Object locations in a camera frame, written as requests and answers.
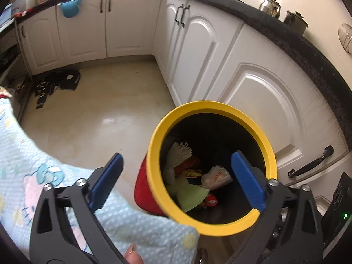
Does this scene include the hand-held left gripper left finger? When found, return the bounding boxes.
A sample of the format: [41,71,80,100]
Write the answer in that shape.
[29,152,125,264]

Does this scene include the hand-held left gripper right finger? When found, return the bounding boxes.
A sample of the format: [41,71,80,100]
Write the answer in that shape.
[225,150,325,264]

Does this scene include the red snack packet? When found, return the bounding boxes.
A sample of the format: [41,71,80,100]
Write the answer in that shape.
[199,192,220,209]

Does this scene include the yellow rimmed bin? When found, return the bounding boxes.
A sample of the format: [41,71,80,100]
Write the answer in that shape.
[134,101,278,237]

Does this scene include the white ruffled paper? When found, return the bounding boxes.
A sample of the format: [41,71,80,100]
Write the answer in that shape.
[161,141,193,185]

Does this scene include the person's left hand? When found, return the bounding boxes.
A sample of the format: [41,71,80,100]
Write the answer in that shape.
[123,242,145,264]

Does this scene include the white cabinet door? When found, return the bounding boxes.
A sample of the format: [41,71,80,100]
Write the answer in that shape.
[278,154,347,221]
[17,19,59,75]
[168,2,245,108]
[152,0,191,94]
[56,0,108,64]
[105,0,163,58]
[218,23,352,178]

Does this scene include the white plastic bag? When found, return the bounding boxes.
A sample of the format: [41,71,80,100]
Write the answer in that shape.
[200,165,233,190]

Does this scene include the yellow snack wrapper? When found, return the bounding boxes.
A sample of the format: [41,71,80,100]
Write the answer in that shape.
[183,167,203,178]

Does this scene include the printed blue blanket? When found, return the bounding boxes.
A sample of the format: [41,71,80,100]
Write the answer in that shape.
[0,87,200,264]

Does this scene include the steel pot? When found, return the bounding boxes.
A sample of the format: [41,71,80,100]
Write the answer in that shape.
[283,10,309,36]

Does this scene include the black kitchen countertop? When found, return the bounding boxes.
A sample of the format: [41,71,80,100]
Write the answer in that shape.
[14,0,352,147]

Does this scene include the steel kettle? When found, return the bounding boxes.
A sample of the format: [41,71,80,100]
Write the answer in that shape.
[258,0,282,19]

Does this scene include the grey blue storage box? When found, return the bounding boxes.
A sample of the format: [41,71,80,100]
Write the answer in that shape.
[0,4,16,29]

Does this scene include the black strap bundle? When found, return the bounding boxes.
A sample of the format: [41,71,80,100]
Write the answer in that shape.
[34,68,81,110]

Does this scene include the round wire rack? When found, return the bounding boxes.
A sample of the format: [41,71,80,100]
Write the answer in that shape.
[337,23,352,54]

